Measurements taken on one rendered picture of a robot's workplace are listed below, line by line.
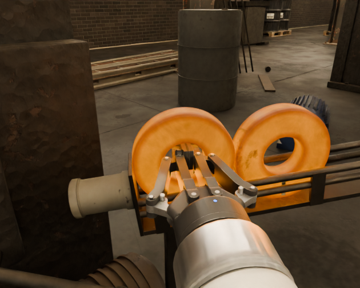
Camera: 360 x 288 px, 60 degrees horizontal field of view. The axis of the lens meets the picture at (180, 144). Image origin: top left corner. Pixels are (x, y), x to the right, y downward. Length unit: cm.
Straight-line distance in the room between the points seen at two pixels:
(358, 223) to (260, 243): 146
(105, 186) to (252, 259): 28
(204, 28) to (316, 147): 236
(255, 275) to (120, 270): 37
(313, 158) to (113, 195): 31
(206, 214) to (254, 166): 22
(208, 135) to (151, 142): 8
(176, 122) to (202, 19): 240
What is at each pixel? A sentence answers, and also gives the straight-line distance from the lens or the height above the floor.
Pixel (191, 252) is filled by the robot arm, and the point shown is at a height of 76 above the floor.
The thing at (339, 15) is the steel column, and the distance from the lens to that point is 891.
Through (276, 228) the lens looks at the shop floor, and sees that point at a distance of 154.
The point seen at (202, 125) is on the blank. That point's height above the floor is 78.
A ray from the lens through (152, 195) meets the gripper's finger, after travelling 34.
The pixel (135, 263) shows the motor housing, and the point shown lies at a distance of 57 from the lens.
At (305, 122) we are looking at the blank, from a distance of 49.
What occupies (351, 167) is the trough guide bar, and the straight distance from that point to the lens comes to 55.
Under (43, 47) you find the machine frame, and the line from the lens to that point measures 59.
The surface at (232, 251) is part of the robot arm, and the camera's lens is 24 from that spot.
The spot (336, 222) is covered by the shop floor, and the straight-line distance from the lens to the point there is 167.
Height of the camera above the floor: 94
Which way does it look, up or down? 24 degrees down
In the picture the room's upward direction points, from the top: straight up
